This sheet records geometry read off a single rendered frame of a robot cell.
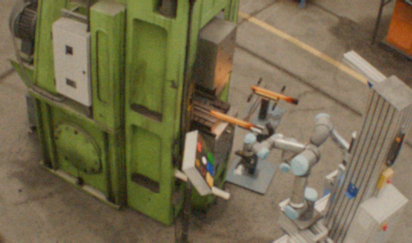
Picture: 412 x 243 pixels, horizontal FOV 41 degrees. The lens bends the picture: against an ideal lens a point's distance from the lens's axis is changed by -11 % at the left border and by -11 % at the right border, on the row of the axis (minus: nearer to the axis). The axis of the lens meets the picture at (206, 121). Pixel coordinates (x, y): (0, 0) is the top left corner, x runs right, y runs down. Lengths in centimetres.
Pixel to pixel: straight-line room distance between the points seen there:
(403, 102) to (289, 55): 378
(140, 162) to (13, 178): 140
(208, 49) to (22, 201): 230
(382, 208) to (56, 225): 276
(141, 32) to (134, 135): 95
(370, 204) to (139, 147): 189
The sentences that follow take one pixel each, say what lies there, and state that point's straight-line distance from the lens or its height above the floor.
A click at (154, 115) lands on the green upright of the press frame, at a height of 113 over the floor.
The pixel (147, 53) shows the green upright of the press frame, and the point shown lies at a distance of 404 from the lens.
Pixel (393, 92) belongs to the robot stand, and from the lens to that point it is 348.
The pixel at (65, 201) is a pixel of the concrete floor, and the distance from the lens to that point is 526.
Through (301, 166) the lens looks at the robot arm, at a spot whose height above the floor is 143.
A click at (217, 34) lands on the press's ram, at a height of 176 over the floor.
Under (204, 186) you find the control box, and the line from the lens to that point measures 402.
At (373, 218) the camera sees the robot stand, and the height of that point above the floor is 122.
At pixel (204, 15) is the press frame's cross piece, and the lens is 397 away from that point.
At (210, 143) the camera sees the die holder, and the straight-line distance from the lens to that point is 454.
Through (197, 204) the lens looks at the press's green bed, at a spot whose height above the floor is 9.
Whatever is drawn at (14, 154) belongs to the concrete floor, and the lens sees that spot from 574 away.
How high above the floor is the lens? 402
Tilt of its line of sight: 42 degrees down
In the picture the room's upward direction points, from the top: 6 degrees clockwise
